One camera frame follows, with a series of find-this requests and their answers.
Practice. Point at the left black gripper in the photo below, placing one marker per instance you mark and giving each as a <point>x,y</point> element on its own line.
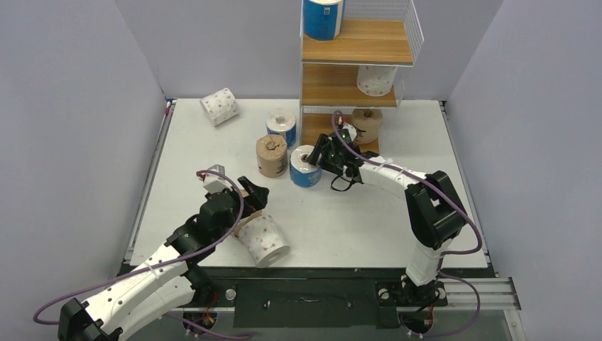
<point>256,199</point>

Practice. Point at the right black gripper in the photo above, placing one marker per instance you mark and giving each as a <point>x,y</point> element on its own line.
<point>326,156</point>

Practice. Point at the blue roll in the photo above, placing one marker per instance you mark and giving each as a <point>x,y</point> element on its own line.
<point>302,173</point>
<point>323,19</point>
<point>282,122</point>

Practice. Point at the brown roll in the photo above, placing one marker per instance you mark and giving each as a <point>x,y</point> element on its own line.
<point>272,155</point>
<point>367,123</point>
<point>244,221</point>

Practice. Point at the white floral roll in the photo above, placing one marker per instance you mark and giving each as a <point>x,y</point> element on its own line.
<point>264,240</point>
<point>376,81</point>
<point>220,106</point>

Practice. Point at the blue roll front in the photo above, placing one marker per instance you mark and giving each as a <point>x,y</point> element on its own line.
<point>323,19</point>

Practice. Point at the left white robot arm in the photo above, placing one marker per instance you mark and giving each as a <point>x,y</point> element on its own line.
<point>170,277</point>

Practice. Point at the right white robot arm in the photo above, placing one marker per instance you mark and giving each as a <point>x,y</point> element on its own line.
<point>435,211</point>

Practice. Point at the blue wrapped roll back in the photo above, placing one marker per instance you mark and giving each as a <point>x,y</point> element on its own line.
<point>282,122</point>

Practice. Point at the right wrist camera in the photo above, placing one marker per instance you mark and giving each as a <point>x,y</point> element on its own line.
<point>348,133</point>

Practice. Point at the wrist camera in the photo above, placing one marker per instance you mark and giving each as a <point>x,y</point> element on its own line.
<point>348,133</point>
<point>212,182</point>

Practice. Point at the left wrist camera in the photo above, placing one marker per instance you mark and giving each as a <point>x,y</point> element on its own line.
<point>212,182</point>

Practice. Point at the white wire wooden shelf rack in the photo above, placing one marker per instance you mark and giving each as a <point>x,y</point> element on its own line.
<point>381,33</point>

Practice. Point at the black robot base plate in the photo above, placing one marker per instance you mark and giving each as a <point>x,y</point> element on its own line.
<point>314,297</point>

